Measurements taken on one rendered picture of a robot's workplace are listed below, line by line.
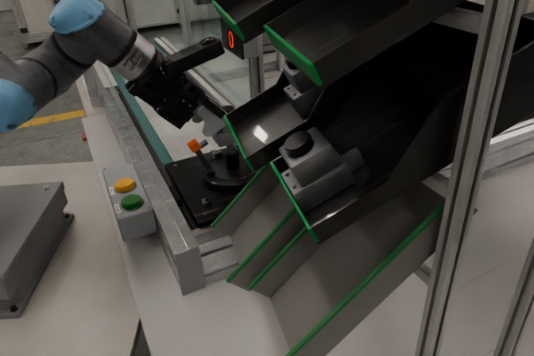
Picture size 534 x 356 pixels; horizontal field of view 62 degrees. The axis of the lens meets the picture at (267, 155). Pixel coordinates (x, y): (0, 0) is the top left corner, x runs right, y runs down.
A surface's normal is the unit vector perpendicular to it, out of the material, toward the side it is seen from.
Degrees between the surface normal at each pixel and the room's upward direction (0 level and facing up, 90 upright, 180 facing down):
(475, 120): 90
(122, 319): 0
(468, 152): 90
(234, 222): 90
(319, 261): 45
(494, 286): 0
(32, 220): 2
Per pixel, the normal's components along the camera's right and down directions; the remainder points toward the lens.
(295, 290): -0.71, -0.48
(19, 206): -0.07, -0.85
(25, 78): 0.76, -0.51
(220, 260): 0.44, 0.44
